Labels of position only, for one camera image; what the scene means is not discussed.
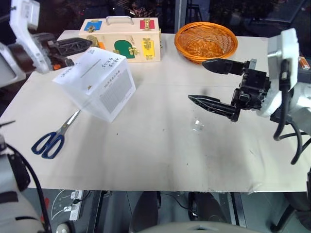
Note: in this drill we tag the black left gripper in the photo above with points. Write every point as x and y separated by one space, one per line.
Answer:
47 43

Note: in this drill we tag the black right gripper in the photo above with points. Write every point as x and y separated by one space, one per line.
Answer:
252 89

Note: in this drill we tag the white box with slot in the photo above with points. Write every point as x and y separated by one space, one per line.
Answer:
97 80

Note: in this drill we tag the orange wicker basket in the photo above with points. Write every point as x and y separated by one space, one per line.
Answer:
206 43

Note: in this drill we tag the small orange object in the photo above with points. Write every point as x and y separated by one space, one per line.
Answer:
304 63

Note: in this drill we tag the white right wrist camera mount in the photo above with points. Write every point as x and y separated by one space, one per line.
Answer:
288 46

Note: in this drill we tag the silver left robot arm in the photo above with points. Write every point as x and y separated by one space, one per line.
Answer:
6 70

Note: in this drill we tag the grey vertical post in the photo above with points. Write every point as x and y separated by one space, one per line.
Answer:
181 14

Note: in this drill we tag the small clear plastic piece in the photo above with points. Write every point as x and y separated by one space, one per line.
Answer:
197 125

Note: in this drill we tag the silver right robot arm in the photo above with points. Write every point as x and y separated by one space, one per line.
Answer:
301 104

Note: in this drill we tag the wooden lock latch box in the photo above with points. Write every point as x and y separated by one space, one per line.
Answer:
116 31

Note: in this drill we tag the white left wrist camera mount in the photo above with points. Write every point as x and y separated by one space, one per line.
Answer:
23 36

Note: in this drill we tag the white power strip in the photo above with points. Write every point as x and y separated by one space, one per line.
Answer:
75 206

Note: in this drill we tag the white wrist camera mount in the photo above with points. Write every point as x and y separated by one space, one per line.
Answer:
288 46
23 36

